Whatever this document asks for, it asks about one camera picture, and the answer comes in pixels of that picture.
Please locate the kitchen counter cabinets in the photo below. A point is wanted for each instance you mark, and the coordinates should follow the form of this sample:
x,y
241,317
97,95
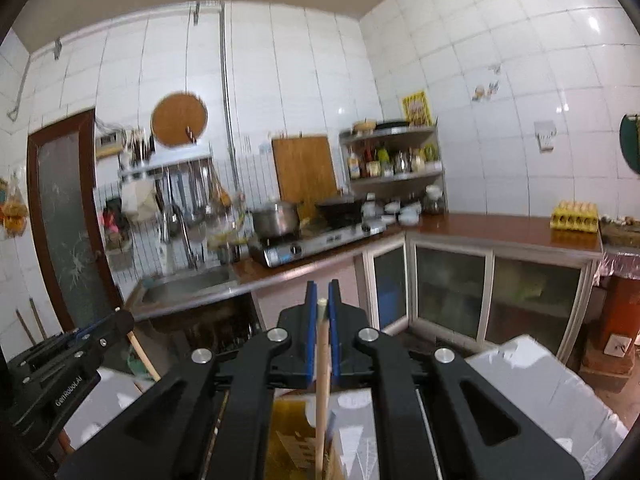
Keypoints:
x,y
472,280

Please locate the corner shelf with condiments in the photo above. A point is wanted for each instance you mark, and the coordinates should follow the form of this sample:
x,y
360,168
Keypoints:
x,y
393,161

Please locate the hanging utensil rack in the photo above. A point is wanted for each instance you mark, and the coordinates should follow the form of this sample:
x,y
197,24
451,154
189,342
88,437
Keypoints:
x,y
183,188

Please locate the yellow wall poster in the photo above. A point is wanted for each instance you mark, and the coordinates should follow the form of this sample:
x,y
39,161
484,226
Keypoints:
x,y
416,109

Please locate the steel sink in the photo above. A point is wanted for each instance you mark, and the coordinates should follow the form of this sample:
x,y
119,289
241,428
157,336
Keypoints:
x,y
158,290

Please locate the dark wooden door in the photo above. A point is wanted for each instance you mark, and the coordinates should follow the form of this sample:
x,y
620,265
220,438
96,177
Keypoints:
x,y
65,227

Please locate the gas stove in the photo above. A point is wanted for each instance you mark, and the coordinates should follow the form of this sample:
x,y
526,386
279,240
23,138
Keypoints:
x,y
271,255

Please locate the black wok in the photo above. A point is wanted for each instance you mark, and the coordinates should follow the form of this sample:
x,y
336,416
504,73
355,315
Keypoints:
x,y
341,210

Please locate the green round wall board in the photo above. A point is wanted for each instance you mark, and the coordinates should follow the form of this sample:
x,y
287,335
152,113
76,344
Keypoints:
x,y
630,141

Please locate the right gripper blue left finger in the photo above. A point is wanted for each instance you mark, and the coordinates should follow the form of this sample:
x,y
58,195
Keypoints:
x,y
311,305

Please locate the white wall switch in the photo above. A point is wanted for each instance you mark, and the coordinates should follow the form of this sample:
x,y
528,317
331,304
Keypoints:
x,y
545,133

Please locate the yellow perforated utensil holder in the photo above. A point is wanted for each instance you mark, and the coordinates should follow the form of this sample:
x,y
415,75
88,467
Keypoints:
x,y
291,449

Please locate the steel cooking pot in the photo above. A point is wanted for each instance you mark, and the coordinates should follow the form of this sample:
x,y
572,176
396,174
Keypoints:
x,y
275,219

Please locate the wooden cutting board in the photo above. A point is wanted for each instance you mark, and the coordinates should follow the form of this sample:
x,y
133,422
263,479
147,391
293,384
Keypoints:
x,y
304,168

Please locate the round woven lid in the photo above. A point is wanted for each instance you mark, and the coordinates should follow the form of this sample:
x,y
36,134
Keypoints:
x,y
179,119

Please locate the yellow egg tray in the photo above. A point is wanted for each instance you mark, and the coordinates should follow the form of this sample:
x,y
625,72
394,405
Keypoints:
x,y
569,215

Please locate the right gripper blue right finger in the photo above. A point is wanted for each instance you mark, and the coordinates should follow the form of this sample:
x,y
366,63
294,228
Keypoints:
x,y
333,301

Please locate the wooden chopstick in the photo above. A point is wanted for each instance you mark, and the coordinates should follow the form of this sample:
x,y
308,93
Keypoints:
x,y
148,365
323,382

